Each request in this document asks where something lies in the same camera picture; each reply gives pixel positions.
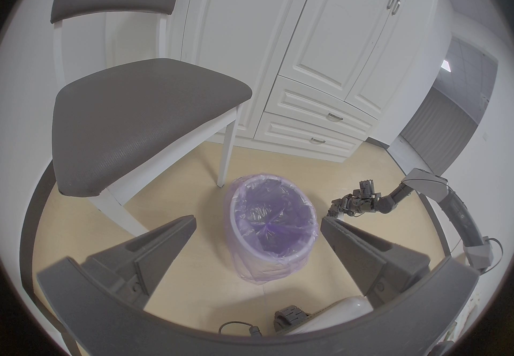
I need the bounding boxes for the black cable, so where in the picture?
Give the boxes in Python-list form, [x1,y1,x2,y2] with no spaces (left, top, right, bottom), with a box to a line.
[218,320,263,338]

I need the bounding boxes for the grey curtain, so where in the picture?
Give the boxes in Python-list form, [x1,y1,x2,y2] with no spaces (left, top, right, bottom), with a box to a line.
[401,86,479,183]

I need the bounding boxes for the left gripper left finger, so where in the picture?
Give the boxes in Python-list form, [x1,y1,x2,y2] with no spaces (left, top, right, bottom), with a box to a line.
[86,216,197,309]

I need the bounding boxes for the purple plastic bag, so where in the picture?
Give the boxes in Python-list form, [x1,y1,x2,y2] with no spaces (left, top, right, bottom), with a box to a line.
[224,172,322,287]

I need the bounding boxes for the white wardrobe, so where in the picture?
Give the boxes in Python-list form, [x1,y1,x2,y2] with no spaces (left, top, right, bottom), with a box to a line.
[167,0,440,164]

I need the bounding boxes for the grey padded white chair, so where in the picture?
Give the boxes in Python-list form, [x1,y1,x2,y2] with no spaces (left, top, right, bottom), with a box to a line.
[50,0,253,236]

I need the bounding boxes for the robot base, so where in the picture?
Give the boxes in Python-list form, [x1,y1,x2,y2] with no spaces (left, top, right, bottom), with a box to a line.
[274,293,375,337]

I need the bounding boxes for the white trash bin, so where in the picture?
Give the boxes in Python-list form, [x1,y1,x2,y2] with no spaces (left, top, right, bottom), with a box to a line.
[226,174,320,267]

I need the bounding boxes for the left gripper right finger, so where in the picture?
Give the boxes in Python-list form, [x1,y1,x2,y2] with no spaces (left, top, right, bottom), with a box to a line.
[320,219,431,307]

